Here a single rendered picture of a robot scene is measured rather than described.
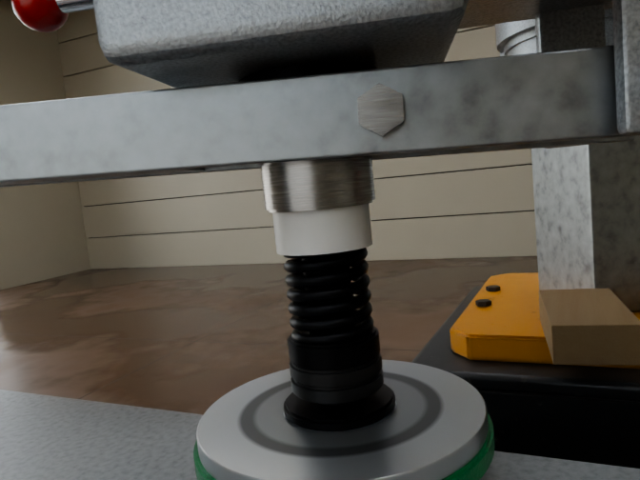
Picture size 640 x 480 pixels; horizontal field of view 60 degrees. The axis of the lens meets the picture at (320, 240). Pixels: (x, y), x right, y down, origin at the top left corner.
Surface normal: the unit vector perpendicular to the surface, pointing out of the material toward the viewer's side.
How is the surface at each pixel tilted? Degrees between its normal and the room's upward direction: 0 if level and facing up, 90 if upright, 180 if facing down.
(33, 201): 90
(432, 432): 0
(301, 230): 90
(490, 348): 90
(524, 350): 90
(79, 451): 0
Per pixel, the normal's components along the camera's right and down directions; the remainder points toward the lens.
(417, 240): -0.41, 0.14
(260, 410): -0.10, -0.99
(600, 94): -0.14, 0.12
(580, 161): -0.99, 0.11
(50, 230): 0.91, -0.04
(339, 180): 0.34, 0.07
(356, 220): 0.68, 0.01
